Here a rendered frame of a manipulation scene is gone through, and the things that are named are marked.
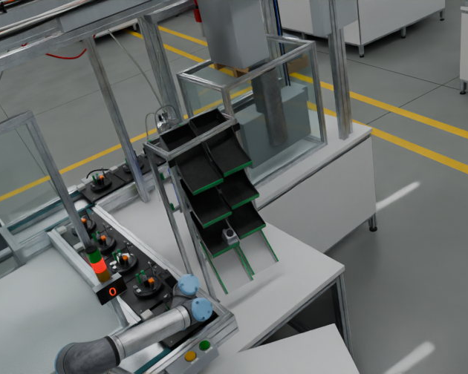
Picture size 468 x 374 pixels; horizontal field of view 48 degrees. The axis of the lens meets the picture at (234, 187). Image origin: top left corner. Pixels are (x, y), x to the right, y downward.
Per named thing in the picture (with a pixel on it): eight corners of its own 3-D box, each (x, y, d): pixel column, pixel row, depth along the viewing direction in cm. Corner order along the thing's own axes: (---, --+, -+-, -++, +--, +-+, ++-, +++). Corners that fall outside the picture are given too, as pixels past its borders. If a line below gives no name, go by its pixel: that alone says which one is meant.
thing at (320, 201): (379, 228, 390) (372, 128, 344) (271, 315, 342) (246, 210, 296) (313, 198, 439) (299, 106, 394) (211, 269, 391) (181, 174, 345)
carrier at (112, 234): (134, 245, 274) (126, 227, 268) (93, 271, 264) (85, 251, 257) (114, 228, 292) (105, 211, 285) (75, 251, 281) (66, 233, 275)
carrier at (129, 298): (184, 288, 239) (177, 268, 232) (140, 319, 228) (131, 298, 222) (157, 266, 256) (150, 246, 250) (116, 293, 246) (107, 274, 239)
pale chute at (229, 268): (251, 280, 229) (253, 280, 224) (225, 295, 225) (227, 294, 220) (221, 225, 234) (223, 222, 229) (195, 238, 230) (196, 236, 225)
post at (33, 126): (129, 324, 226) (35, 119, 172) (123, 329, 224) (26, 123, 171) (125, 321, 228) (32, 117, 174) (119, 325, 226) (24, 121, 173)
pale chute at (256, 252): (276, 263, 235) (278, 260, 231) (251, 276, 231) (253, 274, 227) (246, 208, 240) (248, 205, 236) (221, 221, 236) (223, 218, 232)
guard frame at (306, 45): (327, 144, 338) (315, 41, 301) (248, 195, 308) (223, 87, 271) (279, 128, 371) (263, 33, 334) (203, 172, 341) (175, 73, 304)
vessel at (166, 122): (197, 163, 297) (180, 103, 276) (177, 175, 290) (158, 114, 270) (183, 156, 307) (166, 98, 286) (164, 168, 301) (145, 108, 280)
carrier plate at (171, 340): (217, 315, 221) (216, 312, 219) (171, 350, 210) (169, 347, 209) (186, 289, 238) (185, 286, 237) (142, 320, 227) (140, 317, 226)
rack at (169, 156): (272, 263, 254) (240, 117, 211) (214, 306, 238) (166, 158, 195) (245, 246, 269) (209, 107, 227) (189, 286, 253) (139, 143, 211)
